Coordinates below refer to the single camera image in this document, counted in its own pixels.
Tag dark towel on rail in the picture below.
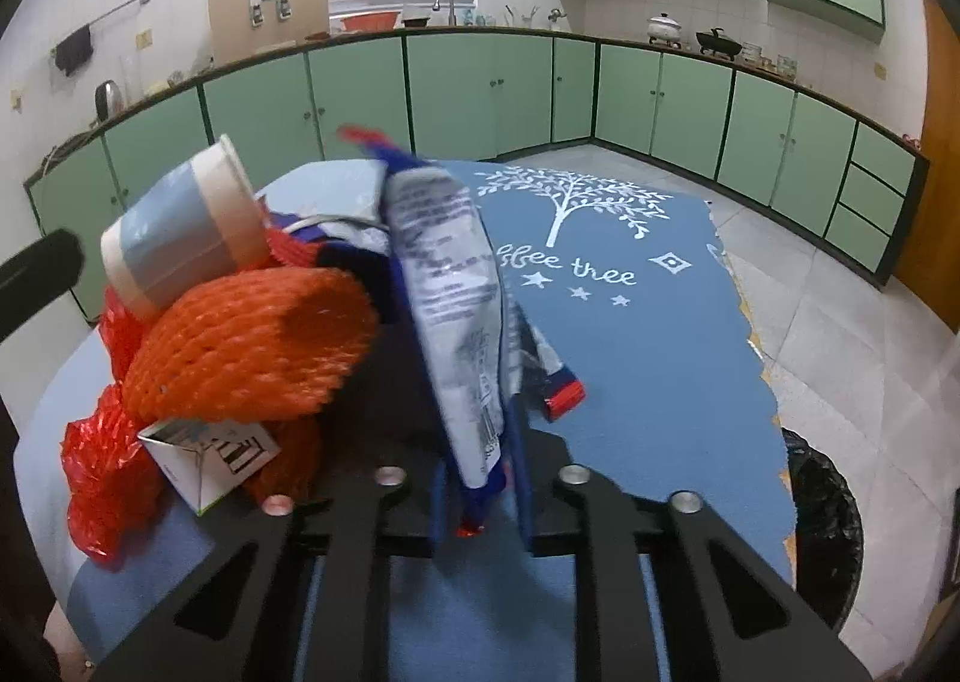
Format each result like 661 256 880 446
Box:
53 23 93 77

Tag steel electric kettle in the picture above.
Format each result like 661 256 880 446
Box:
94 80 125 122

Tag cardboard box on counter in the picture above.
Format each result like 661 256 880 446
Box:
208 0 331 66

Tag blue table mat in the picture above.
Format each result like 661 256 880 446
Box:
14 161 794 680

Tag blue white snack bag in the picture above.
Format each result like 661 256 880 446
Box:
267 124 586 536

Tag red basin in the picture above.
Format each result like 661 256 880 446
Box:
340 10 400 33

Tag black wok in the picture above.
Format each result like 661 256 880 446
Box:
695 27 743 61

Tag red plastic bag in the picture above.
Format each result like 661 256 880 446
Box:
60 289 320 568

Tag blue white paper cup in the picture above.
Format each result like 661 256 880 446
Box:
101 136 270 321

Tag orange foam fruit net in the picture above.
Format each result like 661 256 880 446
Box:
122 267 379 423

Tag green lower kitchen cabinets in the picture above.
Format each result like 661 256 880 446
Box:
25 28 929 285

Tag green white milk carton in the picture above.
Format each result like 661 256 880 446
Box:
139 420 280 516

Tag white cooking pot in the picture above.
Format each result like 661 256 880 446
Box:
647 12 682 49

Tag wooden table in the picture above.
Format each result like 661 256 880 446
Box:
708 230 797 590

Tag black bagged trash bin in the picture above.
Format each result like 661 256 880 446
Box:
782 428 864 633

